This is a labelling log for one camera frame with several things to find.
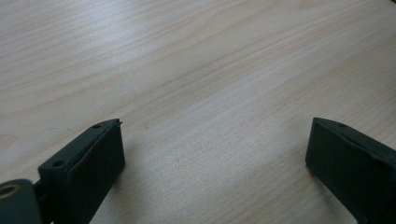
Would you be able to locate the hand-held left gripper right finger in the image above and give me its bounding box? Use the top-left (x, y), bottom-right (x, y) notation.
top-left (304, 117), bottom-right (396, 224)

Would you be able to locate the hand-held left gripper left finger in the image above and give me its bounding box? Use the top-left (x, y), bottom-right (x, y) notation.
top-left (37, 118), bottom-right (126, 224)

